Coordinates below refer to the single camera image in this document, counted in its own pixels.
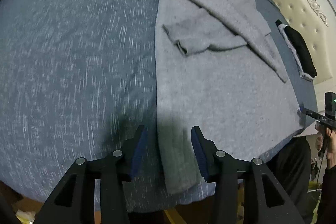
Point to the cream tufted headboard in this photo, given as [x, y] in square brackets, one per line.
[309, 29]

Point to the bed with blue-grey sheet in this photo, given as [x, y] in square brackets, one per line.
[65, 69]

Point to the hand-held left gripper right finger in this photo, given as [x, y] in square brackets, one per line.
[200, 158]

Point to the person's right forearm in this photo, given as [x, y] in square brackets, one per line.
[328, 192]

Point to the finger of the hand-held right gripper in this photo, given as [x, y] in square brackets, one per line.
[311, 113]

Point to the person's right hand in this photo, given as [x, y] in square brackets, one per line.
[332, 148]

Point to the folded black garment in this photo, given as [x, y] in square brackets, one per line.
[299, 48]

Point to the grey knit sweater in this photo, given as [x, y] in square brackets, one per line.
[223, 98]

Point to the yellow green cloth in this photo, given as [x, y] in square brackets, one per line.
[313, 203]

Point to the person's black trousers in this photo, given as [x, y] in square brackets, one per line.
[288, 169]

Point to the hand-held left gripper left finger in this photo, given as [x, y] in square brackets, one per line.
[137, 153]

